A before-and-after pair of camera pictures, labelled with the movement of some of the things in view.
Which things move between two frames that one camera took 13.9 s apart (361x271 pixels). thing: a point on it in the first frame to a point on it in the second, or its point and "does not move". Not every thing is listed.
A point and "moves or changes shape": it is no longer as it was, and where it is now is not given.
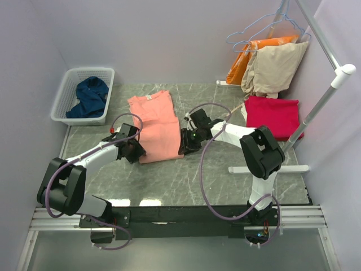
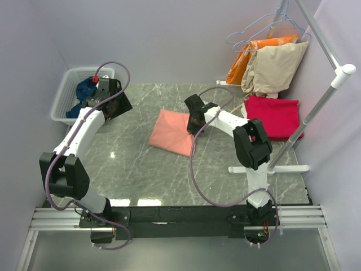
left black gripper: [140, 151] to [125, 106]
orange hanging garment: [237, 68] does not move
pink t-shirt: [160, 136] moves or changes shape
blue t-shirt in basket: [91, 92] does not move
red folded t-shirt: [281, 116] does not move
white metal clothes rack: [338, 77] does not move
